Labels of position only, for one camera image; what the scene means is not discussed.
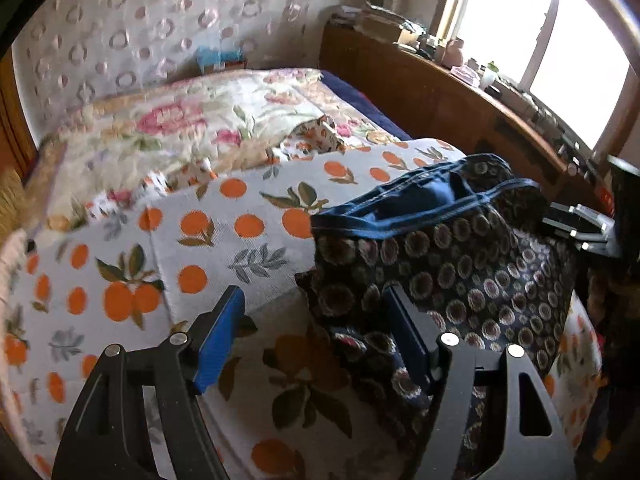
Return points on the floral quilt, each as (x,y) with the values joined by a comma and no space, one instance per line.
(200,115)

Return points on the cardboard box with blue tissue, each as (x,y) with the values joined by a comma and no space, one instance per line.
(220,59)

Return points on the dark circle-patterned garment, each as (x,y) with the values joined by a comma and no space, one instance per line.
(450,260)

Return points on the long wooden cabinet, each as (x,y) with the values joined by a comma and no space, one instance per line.
(440,105)

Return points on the sheer circle-patterned curtain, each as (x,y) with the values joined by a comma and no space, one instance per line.
(150,20)

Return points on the wooden wardrobe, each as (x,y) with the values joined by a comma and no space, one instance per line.
(12,110)

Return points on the orange-print bed sheet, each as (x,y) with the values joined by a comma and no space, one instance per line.
(200,240)

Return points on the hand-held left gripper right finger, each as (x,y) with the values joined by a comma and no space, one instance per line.
(407,332)

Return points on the small green plant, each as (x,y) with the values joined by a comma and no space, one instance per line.
(492,66)

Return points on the mustard brown cloth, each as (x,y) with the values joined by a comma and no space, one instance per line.
(10,200)

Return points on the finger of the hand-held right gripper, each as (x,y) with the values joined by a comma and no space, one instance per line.
(585,230)

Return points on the window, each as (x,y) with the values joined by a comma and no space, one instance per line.
(510,20)

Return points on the pile of papers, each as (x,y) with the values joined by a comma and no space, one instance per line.
(385,22)

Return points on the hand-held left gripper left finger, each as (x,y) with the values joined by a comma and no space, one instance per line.
(220,340)

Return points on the pink figurine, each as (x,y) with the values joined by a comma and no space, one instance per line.
(454,52)

